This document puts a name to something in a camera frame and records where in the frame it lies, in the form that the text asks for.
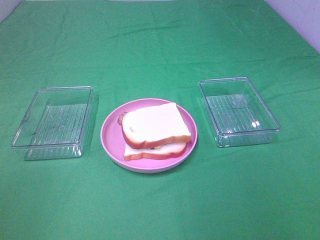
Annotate bread slice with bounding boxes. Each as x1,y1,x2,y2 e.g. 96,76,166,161
124,142,187,161
121,102,192,149

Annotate yellow cheese slice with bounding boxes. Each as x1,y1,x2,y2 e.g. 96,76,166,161
150,145,162,150

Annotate pink round plate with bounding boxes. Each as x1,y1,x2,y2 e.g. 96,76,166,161
100,98,198,174

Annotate green tablecloth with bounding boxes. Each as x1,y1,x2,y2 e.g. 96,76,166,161
0,0,320,240

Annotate right clear plastic tray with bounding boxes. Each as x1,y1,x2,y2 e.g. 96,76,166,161
198,76,281,147

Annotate clear plastic tray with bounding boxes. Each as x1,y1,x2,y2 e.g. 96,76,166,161
11,86,94,161
198,76,281,147

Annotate left clear plastic tray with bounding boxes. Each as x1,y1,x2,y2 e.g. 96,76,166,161
11,86,94,161

